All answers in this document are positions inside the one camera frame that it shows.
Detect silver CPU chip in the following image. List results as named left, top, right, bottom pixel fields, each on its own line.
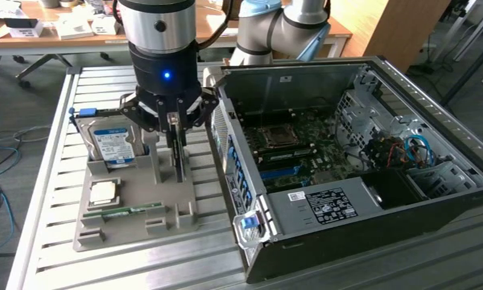
left=90, top=182, right=118, bottom=205

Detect green RAM stick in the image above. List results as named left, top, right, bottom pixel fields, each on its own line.
left=83, top=202, right=164, bottom=218

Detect blue data wire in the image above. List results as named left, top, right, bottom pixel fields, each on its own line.
left=404, top=135, right=437, bottom=169

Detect pile of papers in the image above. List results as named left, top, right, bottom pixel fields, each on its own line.
left=0, top=0, right=30, bottom=22

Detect white box with label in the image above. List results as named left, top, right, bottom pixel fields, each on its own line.
left=91, top=15, right=122, bottom=36

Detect grey plastic parts rack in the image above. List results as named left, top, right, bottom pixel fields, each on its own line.
left=72, top=128, right=202, bottom=253

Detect metal CPU socket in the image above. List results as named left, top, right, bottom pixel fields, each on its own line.
left=259, top=123, right=303, bottom=149

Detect flat white box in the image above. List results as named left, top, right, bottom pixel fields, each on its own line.
left=55, top=18, right=95, bottom=40

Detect black red orange wire bundle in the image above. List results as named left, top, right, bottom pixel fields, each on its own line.
left=364, top=136, right=413, bottom=170

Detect brown cardboard box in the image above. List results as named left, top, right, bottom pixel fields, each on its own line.
left=221, top=0, right=243, bottom=21

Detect white paper sheets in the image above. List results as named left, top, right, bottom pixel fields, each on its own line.
left=203, top=14, right=240, bottom=37

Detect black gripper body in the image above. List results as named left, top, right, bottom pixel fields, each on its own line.
left=128, top=43, right=206, bottom=115

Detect white box with black opening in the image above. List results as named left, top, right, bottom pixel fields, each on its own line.
left=3, top=18, right=46, bottom=39

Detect silver disk bay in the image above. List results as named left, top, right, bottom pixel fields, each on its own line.
left=407, top=161, right=480, bottom=200

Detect wooden cabinet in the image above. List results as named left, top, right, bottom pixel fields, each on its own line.
left=329, top=0, right=455, bottom=74

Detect RAM stick with black chips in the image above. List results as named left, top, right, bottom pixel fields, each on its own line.
left=260, top=149, right=319, bottom=161

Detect black open PC case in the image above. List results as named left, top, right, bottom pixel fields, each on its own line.
left=203, top=55, right=483, bottom=285

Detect wooden desk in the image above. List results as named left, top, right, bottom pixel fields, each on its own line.
left=0, top=0, right=355, bottom=58

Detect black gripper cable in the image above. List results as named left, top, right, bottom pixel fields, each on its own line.
left=198, top=0, right=232, bottom=50

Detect grey floor cable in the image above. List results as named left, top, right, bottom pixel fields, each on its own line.
left=0, top=125, right=52, bottom=143

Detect grey desk leg with casters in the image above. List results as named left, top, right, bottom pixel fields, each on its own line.
left=15, top=53, right=75, bottom=89

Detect hard disk in blue caddy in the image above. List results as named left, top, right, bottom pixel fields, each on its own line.
left=68, top=107, right=147, bottom=169

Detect green motherboard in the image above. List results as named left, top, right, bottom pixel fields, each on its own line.
left=241, top=110, right=367, bottom=194

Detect blue floor cable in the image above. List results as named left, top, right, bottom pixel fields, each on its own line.
left=0, top=137, right=22, bottom=259

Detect grey power supply with label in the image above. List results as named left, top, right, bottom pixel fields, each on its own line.
left=267, top=176, right=385, bottom=236

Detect graphics card with black shroud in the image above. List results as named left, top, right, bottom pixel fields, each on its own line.
left=170, top=112, right=187, bottom=184

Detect blue power supply latch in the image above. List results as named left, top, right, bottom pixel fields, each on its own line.
left=240, top=212, right=263, bottom=231

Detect blue expansion slot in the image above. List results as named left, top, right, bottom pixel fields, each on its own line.
left=260, top=165, right=301, bottom=179

